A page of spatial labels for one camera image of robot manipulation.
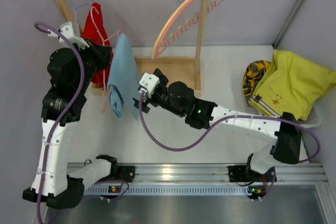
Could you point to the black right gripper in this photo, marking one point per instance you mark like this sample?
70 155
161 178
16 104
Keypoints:
151 98

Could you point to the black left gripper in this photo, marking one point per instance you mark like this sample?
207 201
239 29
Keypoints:
102 54

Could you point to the light blue trousers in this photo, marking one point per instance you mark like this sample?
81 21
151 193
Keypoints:
123 81

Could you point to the yellow-green trousers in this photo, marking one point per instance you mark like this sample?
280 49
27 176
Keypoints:
291 84

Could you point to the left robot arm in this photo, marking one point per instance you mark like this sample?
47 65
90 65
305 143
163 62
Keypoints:
71 71

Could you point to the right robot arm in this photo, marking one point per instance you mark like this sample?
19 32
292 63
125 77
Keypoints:
280 134

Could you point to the red trousers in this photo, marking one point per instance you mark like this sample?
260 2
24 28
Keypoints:
95 31

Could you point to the yellow plastic hanger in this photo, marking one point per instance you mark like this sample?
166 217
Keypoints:
163 40

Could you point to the camouflage trousers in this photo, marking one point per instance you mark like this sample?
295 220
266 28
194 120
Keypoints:
253 74

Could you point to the wooden clothes rack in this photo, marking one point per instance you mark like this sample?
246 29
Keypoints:
177 68

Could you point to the white laundry basket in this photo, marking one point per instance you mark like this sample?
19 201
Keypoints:
314 118

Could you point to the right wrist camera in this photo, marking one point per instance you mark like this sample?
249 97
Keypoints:
148 84

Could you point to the aluminium rail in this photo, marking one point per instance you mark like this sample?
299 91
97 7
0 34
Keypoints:
307 173

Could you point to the light blue wire hanger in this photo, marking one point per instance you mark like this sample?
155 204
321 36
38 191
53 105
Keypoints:
75 8

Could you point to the grey cable duct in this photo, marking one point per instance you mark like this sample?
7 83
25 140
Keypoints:
171 190

